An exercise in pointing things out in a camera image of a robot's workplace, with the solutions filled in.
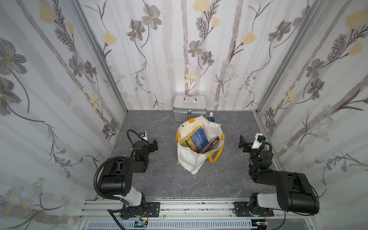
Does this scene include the small green circuit board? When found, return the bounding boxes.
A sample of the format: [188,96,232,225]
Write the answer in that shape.
[134,220,149,228]

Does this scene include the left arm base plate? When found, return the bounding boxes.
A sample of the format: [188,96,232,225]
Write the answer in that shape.
[119,202,161,219]

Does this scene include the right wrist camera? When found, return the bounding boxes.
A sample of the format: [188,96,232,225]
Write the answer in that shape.
[252,133,266,149]

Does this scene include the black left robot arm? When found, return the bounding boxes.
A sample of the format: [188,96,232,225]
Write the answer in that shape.
[93,139,158,218]

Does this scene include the left black corrugated cable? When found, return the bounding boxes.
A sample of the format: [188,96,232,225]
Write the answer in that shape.
[92,129,143,230]

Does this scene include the pink red cover book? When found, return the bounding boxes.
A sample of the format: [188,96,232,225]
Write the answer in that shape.
[198,136,220,154]

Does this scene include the white canvas bag yellow handles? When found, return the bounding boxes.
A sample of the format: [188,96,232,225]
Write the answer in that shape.
[175,116,225,175]

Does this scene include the right black cable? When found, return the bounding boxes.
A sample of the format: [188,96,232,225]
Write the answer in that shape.
[270,172,320,230]

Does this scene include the silver aluminium case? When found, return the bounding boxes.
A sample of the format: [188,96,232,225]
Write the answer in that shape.
[173,94,207,122]

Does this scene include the blue landscape cover book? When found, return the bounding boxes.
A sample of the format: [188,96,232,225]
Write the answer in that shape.
[181,125,209,153]

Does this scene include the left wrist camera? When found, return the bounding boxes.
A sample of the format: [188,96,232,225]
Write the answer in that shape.
[139,131,148,141]

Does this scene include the small right circuit board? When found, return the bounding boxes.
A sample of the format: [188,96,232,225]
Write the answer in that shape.
[251,219,268,230]

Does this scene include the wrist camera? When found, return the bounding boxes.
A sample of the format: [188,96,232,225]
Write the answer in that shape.
[252,133,266,149]
[139,131,148,141]

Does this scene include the white slotted cable duct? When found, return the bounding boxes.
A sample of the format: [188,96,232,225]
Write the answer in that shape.
[86,219,257,230]

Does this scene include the aluminium mounting rail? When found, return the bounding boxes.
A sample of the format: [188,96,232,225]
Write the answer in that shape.
[77,197,317,220]

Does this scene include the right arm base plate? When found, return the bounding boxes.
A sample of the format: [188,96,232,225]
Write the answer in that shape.
[233,202,274,217]

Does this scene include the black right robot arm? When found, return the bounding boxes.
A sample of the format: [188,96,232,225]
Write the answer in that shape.
[238,133,320,216]

